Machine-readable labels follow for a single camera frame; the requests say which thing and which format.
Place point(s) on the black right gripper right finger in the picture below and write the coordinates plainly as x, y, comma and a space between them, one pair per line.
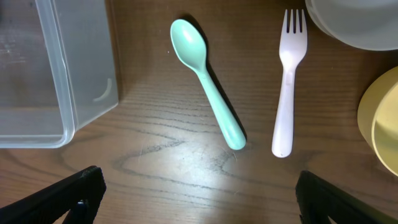
322, 202

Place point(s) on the yellow plastic bowl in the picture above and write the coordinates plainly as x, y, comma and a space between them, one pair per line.
377, 118

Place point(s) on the grey plastic bowl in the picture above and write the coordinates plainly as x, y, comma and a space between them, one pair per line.
363, 24

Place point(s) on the clear plastic container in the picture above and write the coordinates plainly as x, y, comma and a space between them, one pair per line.
57, 70

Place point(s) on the mint green plastic spoon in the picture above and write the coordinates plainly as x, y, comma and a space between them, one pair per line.
191, 50

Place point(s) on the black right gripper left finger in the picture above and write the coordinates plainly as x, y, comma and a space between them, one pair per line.
77, 196

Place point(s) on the pink plastic fork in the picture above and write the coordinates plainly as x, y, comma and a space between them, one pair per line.
292, 49

